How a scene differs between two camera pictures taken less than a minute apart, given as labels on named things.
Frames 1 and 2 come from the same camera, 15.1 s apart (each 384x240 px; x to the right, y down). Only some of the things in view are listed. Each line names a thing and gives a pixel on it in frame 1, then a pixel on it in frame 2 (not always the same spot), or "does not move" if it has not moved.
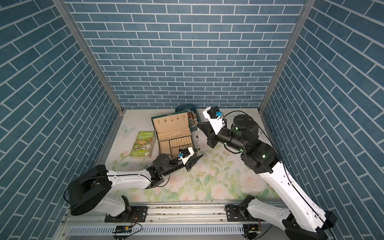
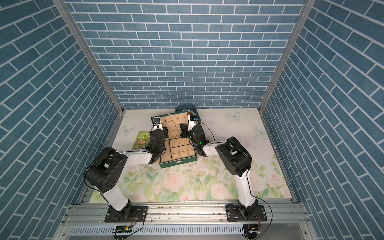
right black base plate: (233, 214) does not move
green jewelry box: (173, 131) does not move
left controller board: (123, 229) does not move
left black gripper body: (185, 165) -> (164, 135)
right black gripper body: (222, 138) -> (190, 136)
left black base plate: (137, 214) does not move
